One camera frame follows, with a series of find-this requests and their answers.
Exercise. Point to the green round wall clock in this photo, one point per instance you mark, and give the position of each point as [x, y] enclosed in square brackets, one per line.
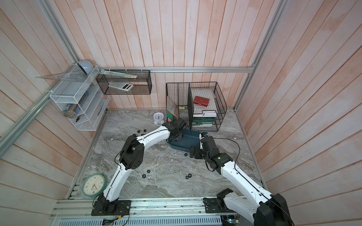
[94, 185]

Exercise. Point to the clear plastic ruler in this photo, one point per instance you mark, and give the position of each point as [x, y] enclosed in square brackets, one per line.
[119, 74]

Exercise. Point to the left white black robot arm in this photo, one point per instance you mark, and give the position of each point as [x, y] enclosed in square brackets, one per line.
[130, 158]

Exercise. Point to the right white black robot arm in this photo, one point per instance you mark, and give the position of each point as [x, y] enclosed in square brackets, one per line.
[259, 206]

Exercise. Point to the small white alarm clock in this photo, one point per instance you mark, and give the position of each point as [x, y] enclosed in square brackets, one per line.
[159, 118]

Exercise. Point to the black wire desk organizer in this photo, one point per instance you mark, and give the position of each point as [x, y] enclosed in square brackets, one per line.
[179, 104]

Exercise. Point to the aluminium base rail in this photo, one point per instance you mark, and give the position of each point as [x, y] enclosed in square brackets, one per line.
[139, 207]

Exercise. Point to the red wallet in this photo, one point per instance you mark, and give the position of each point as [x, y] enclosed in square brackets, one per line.
[201, 101]

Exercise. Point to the white wire wall shelf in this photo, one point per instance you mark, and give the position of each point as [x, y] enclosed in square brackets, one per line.
[80, 100]

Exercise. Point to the white calculator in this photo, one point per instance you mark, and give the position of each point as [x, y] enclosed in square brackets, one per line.
[121, 86]

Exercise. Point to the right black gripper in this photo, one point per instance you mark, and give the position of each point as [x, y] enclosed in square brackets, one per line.
[197, 155]

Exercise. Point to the grey computer mouse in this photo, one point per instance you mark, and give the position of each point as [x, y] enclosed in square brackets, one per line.
[86, 66]

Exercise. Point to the white tray in organizer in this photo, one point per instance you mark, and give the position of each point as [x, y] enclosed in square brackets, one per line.
[206, 114]

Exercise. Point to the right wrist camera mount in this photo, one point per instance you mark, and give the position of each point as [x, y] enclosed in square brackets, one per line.
[204, 138]

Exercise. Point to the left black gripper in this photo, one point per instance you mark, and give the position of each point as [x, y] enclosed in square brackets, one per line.
[179, 137]

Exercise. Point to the black wire wall basket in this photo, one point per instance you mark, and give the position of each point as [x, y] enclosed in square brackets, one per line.
[142, 84]

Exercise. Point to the dark teal storage box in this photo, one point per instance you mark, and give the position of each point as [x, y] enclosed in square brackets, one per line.
[189, 139]

